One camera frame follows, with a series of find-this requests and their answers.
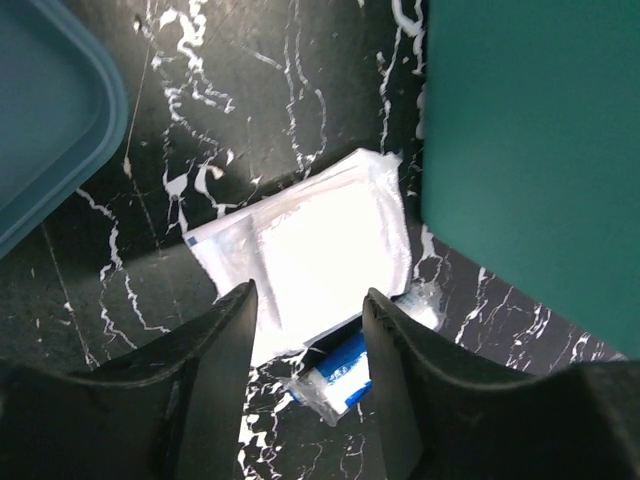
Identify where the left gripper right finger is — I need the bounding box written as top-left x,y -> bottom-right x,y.
362,290 -> 639,479

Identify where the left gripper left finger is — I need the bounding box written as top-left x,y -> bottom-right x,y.
1,281 -> 258,479

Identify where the white blue tube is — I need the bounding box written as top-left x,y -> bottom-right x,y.
286,287 -> 445,427

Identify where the white gauze packet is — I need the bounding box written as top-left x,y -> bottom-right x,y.
184,149 -> 412,367

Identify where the green medicine box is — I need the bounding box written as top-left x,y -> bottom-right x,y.
421,1 -> 639,358

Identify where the blue divided tray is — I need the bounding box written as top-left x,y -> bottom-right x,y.
1,1 -> 128,254

